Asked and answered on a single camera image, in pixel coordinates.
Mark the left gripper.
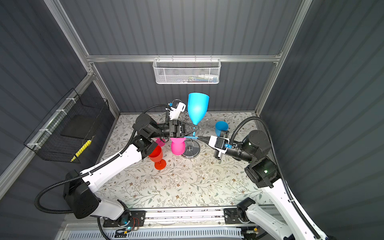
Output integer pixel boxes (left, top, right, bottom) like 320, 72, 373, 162
148, 121, 198, 142

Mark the pink wine glass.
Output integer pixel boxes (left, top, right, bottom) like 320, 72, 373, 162
171, 138, 186, 156
156, 138, 166, 147

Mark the red wine glass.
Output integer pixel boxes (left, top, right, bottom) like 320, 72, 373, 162
149, 146, 167, 170

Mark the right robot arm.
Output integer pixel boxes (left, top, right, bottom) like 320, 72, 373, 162
198, 116, 334, 240

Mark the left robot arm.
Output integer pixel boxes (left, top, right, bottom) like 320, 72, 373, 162
35, 103, 207, 220

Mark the chrome wine glass rack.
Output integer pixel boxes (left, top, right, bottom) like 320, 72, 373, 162
166, 100, 200, 158

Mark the yellow black item in basket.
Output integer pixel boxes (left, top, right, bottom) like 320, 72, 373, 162
71, 140, 92, 163

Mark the black pad in basket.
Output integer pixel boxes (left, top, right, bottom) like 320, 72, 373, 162
61, 115, 93, 139

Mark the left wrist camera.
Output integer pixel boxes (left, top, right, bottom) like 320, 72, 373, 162
168, 102, 186, 120

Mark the white wire mesh basket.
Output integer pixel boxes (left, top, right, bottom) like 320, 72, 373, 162
153, 60, 222, 85

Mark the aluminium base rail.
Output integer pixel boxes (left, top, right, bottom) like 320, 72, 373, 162
55, 206, 280, 240

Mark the black wire basket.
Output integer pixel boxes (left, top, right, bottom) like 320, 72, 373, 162
24, 91, 110, 164

